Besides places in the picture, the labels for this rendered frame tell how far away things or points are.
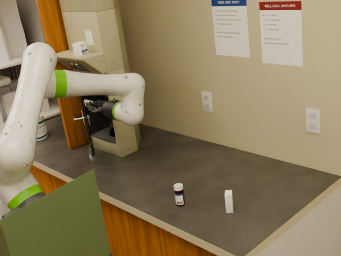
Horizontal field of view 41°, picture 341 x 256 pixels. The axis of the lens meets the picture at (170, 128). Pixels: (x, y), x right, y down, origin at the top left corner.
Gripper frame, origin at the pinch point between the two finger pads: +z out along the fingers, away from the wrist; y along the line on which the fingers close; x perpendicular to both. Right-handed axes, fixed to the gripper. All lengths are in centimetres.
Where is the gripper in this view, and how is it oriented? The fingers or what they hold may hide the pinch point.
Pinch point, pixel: (88, 103)
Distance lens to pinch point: 235.2
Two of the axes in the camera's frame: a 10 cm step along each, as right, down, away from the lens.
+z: -6.9, -1.7, 7.1
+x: 1.3, 9.3, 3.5
